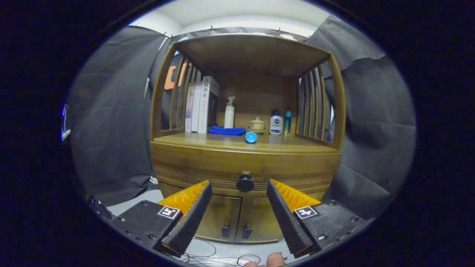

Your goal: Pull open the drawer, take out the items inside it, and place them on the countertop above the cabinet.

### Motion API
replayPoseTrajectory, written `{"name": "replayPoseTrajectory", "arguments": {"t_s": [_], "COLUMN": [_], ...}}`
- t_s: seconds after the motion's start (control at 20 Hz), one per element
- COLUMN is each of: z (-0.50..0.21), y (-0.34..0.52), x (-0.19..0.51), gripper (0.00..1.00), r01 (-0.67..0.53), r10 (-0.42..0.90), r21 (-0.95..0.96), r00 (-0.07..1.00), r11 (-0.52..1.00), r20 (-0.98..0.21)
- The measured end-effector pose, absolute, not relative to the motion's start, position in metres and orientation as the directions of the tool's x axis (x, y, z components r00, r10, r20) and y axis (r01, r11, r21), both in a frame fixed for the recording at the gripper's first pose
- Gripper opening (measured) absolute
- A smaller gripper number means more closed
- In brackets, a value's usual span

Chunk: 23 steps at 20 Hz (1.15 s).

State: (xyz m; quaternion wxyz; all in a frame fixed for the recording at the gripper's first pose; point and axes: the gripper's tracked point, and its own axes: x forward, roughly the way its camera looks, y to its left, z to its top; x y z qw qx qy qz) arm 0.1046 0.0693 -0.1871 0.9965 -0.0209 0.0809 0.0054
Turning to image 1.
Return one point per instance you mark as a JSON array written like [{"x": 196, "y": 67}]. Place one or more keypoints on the white lotion bottle blue cap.
[{"x": 275, "y": 125}]

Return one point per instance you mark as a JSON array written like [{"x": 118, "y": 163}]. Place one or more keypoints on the purple white book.
[{"x": 188, "y": 111}]

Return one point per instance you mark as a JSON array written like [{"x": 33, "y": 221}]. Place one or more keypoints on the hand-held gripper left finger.
[{"x": 193, "y": 222}]

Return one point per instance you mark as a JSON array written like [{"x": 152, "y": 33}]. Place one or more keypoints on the white book with dark cover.
[{"x": 204, "y": 107}]

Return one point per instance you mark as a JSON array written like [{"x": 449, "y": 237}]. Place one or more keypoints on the beige lidded ceramic cup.
[{"x": 256, "y": 125}]

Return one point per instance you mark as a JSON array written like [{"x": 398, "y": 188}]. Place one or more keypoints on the teal slim bottle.
[{"x": 287, "y": 122}]

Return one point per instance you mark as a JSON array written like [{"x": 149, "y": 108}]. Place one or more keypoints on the brown wooden drawer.
[{"x": 207, "y": 163}]

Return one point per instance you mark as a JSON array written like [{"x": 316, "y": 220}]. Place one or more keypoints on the plain white book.
[{"x": 196, "y": 109}]

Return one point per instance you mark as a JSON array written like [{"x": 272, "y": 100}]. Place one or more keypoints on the black drawer knob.
[{"x": 245, "y": 183}]

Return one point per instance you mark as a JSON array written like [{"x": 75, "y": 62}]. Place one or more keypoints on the black backdrop cloth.
[{"x": 111, "y": 129}]

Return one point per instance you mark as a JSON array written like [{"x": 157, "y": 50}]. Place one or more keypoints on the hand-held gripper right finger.
[{"x": 287, "y": 222}]

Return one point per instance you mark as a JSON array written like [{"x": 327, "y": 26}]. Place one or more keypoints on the white pump bottle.
[{"x": 229, "y": 116}]

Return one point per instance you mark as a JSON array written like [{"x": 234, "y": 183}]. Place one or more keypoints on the blue white cosmetic tube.
[{"x": 250, "y": 137}]

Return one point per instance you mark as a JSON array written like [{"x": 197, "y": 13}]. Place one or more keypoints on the brown wooden cabinet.
[{"x": 252, "y": 55}]

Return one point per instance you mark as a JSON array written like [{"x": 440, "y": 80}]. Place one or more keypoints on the wooden cabinet door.
[
  {"x": 259, "y": 218},
  {"x": 219, "y": 215}
]

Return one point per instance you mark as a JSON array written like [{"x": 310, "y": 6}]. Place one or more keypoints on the wooden countertop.
[{"x": 289, "y": 144}]

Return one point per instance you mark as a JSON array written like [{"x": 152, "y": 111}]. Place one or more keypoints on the folded blue cloth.
[{"x": 226, "y": 130}]

